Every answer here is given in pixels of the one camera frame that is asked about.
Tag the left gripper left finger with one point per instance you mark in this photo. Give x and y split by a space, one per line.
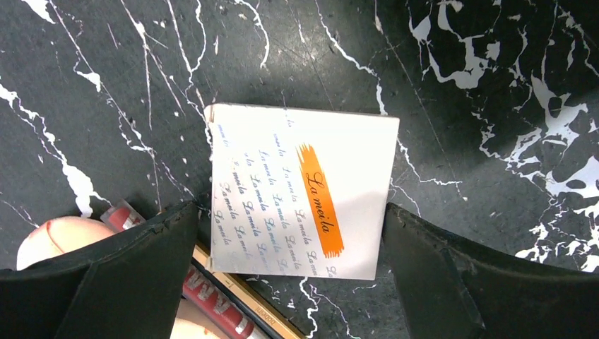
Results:
128 285

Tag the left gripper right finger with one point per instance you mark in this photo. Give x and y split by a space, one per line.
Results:
453 287

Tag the white square makeup box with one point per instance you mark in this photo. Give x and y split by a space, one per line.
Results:
298 192

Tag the red and black makeup pen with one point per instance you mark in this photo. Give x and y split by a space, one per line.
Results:
205 312

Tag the gold makeup pencil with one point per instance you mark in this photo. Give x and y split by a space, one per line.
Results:
246 299

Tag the large round pink compact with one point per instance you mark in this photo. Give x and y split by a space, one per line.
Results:
59 236

